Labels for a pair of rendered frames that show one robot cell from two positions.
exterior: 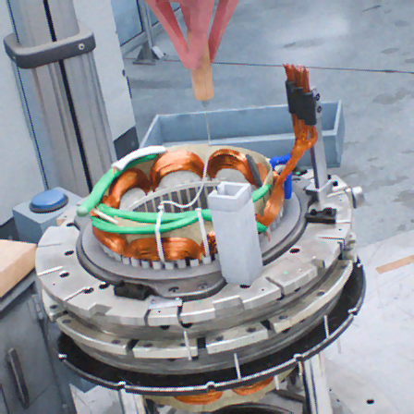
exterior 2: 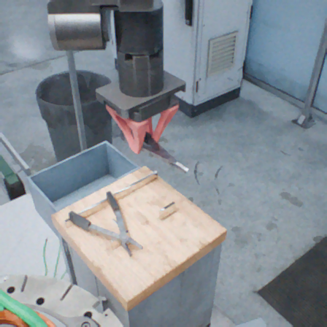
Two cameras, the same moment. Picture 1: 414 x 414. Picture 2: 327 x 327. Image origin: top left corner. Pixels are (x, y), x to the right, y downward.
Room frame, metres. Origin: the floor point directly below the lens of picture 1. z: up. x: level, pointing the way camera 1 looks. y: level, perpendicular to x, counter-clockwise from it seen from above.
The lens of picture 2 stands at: (1.19, -0.06, 1.52)
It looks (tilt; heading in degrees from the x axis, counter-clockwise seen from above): 39 degrees down; 107
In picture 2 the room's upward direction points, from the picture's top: straight up
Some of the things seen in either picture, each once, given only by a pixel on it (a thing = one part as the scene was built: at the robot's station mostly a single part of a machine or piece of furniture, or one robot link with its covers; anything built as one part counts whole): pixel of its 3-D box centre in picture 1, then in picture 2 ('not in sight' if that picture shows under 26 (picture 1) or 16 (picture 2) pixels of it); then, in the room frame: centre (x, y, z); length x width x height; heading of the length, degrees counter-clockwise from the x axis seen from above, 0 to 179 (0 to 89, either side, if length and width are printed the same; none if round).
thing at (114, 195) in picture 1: (127, 190); not in sight; (1.03, 0.08, 1.12); 0.06 x 0.02 x 0.04; 145
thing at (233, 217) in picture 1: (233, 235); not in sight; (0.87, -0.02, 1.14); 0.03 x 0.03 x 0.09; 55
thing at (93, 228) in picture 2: not in sight; (107, 233); (1.01, 0.27, 1.09); 0.06 x 0.01 x 0.01; 172
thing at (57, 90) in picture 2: not in sight; (78, 116); (0.26, 1.51, 0.39); 0.39 x 0.39 x 0.35
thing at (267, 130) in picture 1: (257, 222); not in sight; (1.29, -0.06, 0.92); 0.25 x 0.11 x 0.28; 76
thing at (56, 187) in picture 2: not in sight; (93, 226); (0.91, 0.41, 0.92); 0.17 x 0.11 x 0.28; 57
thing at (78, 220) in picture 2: not in sight; (79, 220); (0.96, 0.28, 1.09); 0.04 x 0.01 x 0.02; 162
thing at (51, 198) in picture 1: (47, 199); not in sight; (1.23, 0.19, 1.04); 0.04 x 0.04 x 0.01
